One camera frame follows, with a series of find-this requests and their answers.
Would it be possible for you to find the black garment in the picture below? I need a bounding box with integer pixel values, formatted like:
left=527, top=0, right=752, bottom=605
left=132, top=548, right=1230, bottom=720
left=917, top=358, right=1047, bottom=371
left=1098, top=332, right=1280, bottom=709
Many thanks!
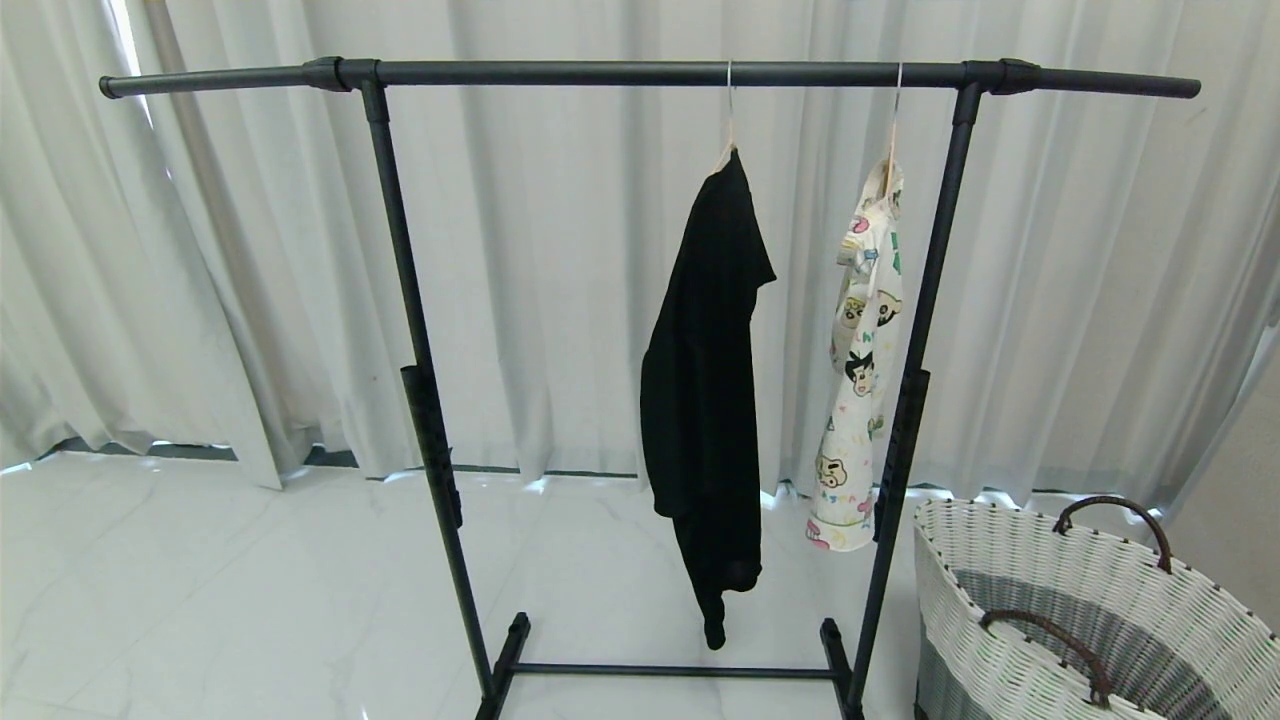
left=640, top=150, right=778, bottom=651

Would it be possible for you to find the cream printed garment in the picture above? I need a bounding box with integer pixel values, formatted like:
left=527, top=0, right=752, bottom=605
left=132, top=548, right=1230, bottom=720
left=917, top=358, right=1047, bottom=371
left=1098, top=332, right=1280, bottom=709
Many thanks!
left=805, top=158, right=906, bottom=553

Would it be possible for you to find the pink clothes hanger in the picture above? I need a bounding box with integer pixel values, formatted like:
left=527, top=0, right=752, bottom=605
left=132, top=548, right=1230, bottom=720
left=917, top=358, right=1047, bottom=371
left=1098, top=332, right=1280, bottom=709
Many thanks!
left=880, top=62, right=904, bottom=196
left=712, top=62, right=743, bottom=173

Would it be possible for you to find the black clothes rack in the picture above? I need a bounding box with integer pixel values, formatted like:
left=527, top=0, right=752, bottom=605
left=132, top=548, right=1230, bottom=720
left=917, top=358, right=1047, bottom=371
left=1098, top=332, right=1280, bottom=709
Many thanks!
left=98, top=57, right=1203, bottom=720

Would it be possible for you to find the white laundry basket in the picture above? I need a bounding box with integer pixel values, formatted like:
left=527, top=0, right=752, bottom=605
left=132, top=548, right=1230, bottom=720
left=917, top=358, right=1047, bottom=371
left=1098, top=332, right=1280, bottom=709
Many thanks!
left=912, top=495, right=1280, bottom=720

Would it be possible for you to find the white curtain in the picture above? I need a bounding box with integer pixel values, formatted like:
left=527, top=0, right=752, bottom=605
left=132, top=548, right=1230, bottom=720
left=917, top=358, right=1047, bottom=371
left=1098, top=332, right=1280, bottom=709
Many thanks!
left=0, top=0, right=1280, bottom=511

